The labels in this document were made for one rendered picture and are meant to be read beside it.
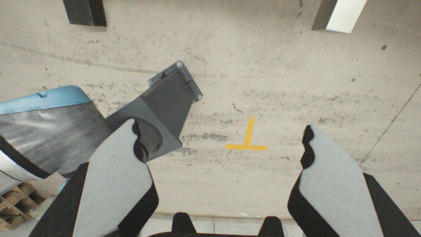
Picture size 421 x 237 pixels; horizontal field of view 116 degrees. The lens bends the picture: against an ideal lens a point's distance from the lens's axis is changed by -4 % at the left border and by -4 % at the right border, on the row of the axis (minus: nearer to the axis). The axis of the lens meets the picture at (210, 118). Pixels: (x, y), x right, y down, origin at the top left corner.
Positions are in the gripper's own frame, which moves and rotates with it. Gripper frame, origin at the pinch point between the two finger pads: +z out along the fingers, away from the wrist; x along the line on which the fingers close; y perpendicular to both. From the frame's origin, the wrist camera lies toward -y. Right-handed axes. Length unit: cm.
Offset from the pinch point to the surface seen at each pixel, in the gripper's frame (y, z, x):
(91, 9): -19, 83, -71
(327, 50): 0, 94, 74
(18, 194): 176, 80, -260
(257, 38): -6, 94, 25
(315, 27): -7.2, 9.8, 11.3
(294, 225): 224, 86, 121
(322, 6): -9.3, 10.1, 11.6
